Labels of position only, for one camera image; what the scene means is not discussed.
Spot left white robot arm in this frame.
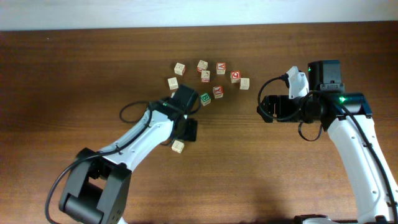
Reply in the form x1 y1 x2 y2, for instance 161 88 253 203
58 85 199 224

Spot red letter Q block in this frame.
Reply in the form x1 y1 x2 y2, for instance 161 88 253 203
230 70 241 83

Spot wooden block upper left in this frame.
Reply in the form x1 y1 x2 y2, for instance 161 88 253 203
174 63 186 76

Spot wooden block far left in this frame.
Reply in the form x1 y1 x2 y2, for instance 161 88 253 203
167 77 178 90

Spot plain wooden block letter I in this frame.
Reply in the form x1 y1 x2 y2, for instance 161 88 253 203
172 140 185 154

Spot plain wooden block right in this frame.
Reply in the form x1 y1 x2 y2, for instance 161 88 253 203
239 78 250 90

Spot red letter Y block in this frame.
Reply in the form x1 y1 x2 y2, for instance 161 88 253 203
213 86 224 99

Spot green letter B block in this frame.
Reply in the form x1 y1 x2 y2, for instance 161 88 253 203
200 93 211 106

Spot red letter A block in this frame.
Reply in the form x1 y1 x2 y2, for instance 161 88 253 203
216 62 226 75

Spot wooden block top centre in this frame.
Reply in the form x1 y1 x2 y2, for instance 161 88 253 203
197 60 208 72

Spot wooden block red bottom centre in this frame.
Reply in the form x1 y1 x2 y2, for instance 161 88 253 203
201 70 210 83

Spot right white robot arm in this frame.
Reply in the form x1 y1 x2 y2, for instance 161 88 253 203
257 60 397 223

